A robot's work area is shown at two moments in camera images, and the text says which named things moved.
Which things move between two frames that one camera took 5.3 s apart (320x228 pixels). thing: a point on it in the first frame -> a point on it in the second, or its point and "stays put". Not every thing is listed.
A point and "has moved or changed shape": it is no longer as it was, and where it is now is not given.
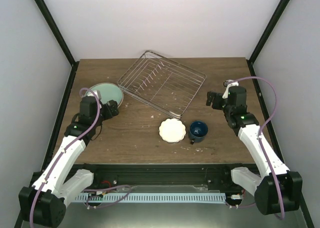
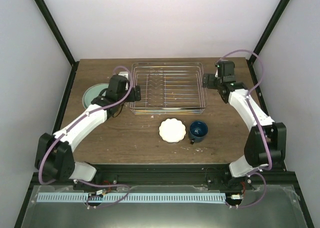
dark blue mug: (197, 130) stays put
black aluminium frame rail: (166, 174) stays put
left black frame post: (57, 35) stays put
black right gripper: (210, 98) -> (210, 84)
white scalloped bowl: (172, 130) stays put
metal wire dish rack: (167, 85) has moved or changed shape
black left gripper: (114, 108) -> (132, 98)
